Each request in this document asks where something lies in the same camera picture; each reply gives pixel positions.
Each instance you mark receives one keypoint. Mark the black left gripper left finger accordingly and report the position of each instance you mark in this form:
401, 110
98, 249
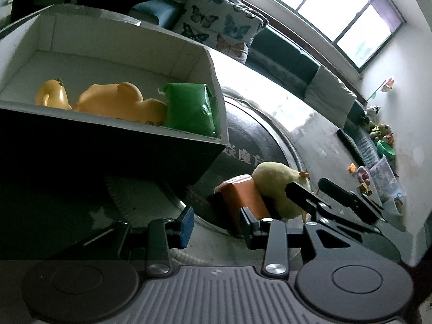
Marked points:
183, 227

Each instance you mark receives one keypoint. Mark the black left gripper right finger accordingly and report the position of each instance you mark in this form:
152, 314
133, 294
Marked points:
255, 232

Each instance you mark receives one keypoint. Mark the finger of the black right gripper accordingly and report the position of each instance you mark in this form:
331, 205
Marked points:
317, 208
350, 200

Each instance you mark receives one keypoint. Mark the pale yellow plush chick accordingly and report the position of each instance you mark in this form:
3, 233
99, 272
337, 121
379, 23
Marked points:
271, 179

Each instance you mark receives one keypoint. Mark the green snack packet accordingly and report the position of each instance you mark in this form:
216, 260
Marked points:
189, 108

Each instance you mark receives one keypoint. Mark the orange bear figure toy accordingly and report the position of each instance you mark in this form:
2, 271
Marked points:
121, 101

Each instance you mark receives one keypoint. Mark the yellow rubber duck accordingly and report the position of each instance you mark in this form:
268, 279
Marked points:
53, 94

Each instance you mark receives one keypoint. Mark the clear plastic storage box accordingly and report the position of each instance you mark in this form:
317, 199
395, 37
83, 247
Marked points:
385, 181

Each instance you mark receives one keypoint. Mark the small orange item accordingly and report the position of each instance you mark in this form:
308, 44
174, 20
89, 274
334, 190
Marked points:
352, 168

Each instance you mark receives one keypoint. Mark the green plastic bowl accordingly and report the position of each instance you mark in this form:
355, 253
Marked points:
385, 150

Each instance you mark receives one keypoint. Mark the pile of small toys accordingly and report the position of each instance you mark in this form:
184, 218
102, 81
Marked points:
376, 130

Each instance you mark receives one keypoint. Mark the grey sofa cushion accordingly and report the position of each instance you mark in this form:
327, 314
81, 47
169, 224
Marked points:
329, 96

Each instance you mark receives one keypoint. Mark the teal sofa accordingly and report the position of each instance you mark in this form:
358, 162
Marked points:
284, 62

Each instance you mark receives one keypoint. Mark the white cardboard box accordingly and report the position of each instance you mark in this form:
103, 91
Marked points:
83, 46

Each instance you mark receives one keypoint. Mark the window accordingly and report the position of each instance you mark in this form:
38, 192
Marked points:
356, 29

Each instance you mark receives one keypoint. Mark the butterfly print pillow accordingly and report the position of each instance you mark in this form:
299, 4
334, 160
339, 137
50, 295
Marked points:
228, 26

